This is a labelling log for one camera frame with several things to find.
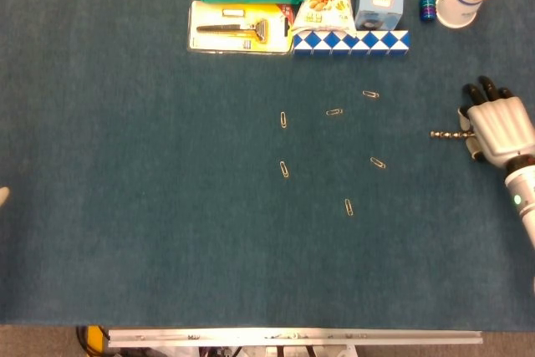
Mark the blue white snake puzzle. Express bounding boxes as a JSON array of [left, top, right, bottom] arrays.
[[293, 29, 411, 57]]

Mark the aluminium profile rail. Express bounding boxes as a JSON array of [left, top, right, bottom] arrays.
[[107, 327, 484, 348]]

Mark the blue green ring stack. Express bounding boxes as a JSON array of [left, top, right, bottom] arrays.
[[419, 0, 437, 23]]

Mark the white paper cup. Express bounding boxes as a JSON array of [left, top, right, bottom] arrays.
[[435, 0, 482, 30]]

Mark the teal felt table cover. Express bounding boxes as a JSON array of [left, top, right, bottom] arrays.
[[0, 0, 535, 327]]

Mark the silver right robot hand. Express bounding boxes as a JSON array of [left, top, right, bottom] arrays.
[[457, 75, 535, 172]]

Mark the yellow razor blister package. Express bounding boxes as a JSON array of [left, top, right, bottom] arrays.
[[186, 0, 296, 56]]

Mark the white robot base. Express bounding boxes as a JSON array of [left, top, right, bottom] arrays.
[[158, 345, 357, 357]]

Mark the black and silver razor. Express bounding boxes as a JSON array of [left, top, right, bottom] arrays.
[[196, 18, 268, 44]]

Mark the magnetic bead bar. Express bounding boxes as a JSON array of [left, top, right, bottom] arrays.
[[430, 130, 476, 140]]

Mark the light blue cardboard box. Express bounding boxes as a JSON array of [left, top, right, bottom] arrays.
[[354, 0, 405, 32]]

